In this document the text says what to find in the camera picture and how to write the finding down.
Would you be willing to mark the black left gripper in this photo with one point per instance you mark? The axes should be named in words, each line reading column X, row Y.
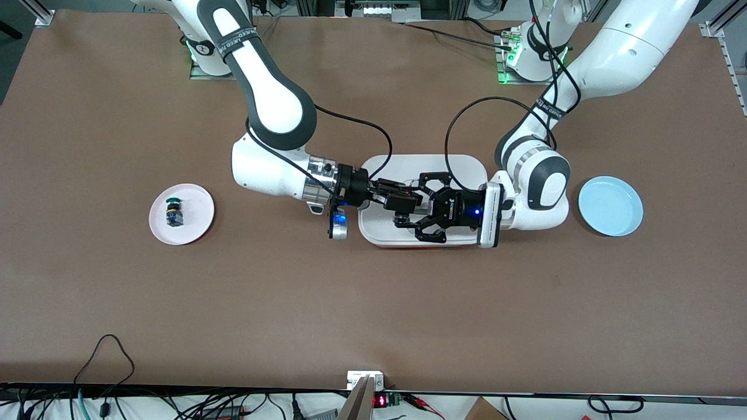
column 457, row 210

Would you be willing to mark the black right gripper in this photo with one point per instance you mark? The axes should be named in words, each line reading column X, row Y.
column 354, row 185

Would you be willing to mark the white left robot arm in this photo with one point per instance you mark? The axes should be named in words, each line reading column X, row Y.
column 618, row 52

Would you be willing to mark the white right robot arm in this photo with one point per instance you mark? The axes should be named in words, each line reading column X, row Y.
column 280, row 105

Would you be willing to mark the light blue round plate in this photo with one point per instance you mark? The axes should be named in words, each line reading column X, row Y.
column 610, row 207

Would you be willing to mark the black equipment white panel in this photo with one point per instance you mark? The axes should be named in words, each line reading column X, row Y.
column 385, row 9

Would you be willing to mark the red black test leads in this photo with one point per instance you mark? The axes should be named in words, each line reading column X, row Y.
column 417, row 400

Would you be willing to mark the red digit display module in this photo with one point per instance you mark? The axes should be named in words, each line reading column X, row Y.
column 380, row 401

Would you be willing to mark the pink round plate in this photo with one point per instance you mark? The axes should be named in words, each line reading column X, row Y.
column 198, row 224

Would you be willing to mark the brown cardboard box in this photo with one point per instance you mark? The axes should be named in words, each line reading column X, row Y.
column 484, row 411

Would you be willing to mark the black power adapter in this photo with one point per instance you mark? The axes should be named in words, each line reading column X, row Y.
column 224, row 413

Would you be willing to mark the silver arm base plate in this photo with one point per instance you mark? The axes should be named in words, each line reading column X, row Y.
column 201, row 76
column 525, row 82

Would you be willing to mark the small silver mounting bracket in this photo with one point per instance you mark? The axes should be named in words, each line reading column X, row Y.
column 352, row 378

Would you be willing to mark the brown grey camera post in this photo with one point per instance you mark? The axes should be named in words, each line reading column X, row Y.
column 359, row 405

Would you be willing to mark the green black push-button switch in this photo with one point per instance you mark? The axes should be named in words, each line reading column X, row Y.
column 174, row 213

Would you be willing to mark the aluminium extrusion frame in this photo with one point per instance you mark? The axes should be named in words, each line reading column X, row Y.
column 42, row 14
column 713, row 24

